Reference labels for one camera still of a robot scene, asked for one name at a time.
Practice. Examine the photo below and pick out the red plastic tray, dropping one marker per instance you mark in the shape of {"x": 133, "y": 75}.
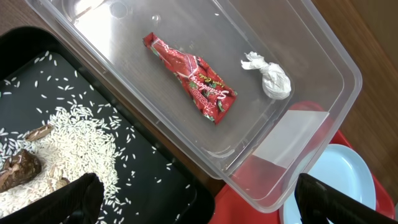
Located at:
{"x": 231, "y": 208}

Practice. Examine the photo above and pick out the black waste tray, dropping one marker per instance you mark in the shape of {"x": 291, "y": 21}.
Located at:
{"x": 23, "y": 43}

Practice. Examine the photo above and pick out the rice and food scraps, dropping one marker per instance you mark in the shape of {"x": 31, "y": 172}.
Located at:
{"x": 49, "y": 109}

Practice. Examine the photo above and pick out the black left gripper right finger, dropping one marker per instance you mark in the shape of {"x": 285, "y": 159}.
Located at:
{"x": 318, "y": 203}

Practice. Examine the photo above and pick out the white tissue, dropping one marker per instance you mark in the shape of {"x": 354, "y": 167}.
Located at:
{"x": 275, "y": 83}

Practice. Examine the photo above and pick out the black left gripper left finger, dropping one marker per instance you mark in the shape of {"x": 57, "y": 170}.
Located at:
{"x": 78, "y": 202}

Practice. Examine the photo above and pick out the clear plastic bin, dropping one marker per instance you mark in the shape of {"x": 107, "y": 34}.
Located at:
{"x": 251, "y": 91}

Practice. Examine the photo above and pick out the red snack wrapper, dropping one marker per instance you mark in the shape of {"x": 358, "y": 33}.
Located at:
{"x": 211, "y": 95}

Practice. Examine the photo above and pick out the light blue plate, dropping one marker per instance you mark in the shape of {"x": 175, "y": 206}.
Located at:
{"x": 343, "y": 169}

